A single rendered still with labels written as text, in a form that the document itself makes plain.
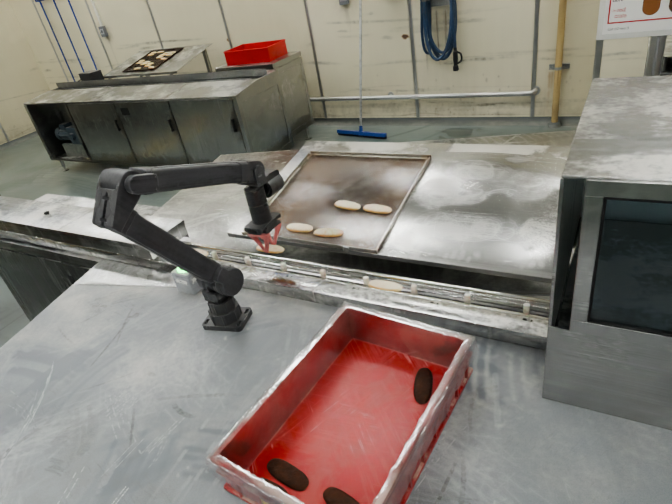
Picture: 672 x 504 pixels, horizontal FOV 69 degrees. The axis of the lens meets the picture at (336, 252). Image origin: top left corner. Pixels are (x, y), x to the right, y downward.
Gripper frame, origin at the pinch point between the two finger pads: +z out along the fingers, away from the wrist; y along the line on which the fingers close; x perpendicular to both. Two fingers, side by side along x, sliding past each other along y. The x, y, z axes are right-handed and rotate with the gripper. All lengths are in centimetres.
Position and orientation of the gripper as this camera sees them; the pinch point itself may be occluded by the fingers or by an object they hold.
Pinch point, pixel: (269, 246)
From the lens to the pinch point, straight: 146.5
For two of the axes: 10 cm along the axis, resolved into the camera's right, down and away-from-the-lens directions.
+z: 1.6, 8.4, 5.2
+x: -8.7, -1.3, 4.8
